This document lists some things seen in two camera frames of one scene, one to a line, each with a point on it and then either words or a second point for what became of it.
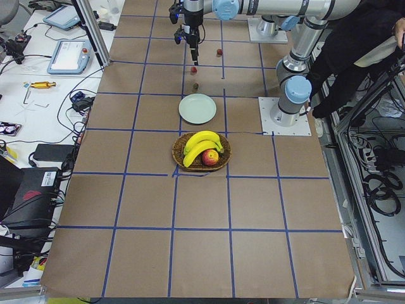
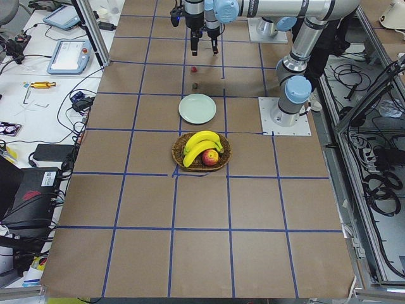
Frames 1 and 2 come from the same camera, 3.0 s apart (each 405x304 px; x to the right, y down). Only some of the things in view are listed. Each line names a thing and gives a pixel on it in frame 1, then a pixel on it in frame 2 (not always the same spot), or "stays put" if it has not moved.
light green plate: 197,109 stays put
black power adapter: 52,152 stays put
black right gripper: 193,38 → 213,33
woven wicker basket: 198,164 stays put
